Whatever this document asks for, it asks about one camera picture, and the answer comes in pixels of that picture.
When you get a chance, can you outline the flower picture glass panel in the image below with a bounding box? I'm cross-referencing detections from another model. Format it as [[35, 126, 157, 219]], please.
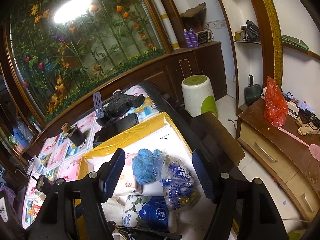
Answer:
[[9, 0, 164, 123]]

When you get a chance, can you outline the floral pink tablecloth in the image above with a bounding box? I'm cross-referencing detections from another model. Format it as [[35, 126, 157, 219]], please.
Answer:
[[22, 85, 159, 229]]

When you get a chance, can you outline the blue white patterned plastic bag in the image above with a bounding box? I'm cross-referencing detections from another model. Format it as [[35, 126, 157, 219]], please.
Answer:
[[154, 153, 200, 212]]

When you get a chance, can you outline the beige toy gun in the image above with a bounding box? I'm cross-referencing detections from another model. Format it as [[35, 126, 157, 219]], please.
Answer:
[[295, 117, 319, 136]]

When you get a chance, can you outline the black plastic bag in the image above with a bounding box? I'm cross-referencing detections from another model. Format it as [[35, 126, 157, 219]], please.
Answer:
[[115, 225, 182, 240]]

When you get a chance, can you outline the red plastic bag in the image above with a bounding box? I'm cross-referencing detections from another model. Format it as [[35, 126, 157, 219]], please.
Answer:
[[264, 76, 288, 128]]

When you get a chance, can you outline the clear plastic cup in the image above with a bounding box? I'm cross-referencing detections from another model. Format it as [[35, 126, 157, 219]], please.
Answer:
[[28, 155, 41, 174]]

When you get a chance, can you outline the wooden drawer cabinet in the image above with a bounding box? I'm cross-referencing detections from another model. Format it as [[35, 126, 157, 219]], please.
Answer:
[[236, 99, 319, 221]]

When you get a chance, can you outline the white yellow rolled poster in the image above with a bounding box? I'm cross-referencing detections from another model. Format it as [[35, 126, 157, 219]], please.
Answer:
[[153, 0, 180, 50]]

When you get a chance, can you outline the pink tissue pack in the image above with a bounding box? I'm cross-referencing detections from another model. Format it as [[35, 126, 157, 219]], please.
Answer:
[[114, 153, 142, 195]]

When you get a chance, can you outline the black dustpan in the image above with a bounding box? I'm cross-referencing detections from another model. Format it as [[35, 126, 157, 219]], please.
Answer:
[[244, 74, 263, 106]]

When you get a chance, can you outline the purple bottle pair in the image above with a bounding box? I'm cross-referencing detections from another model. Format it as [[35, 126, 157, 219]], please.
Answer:
[[183, 28, 199, 48]]

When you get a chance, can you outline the black camera device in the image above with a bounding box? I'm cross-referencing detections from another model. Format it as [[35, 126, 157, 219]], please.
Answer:
[[105, 89, 145, 118]]

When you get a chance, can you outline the black small device on table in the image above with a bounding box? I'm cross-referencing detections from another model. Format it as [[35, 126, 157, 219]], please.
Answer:
[[31, 174, 53, 195]]

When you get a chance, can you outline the white cloth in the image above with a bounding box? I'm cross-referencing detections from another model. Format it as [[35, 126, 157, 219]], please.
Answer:
[[101, 195, 127, 225]]

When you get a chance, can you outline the light blue knitted cloth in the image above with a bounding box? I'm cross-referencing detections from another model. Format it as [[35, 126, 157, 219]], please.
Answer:
[[132, 148, 161, 185]]

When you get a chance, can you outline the blue tissue pack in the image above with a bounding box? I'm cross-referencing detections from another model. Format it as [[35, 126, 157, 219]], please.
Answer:
[[121, 195, 178, 233]]

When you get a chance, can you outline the purple phone stand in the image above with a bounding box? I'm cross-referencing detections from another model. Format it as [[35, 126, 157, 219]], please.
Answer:
[[92, 92, 104, 118]]

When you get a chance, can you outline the white power strip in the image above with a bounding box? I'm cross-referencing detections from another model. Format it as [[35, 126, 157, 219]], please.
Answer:
[[260, 90, 315, 119]]

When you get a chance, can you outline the black cylindrical cup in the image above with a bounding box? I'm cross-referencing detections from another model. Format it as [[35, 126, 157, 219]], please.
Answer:
[[61, 122, 86, 147]]

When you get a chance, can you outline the pink fly swatter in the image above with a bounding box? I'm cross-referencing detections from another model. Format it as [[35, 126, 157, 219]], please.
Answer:
[[278, 127, 320, 161]]

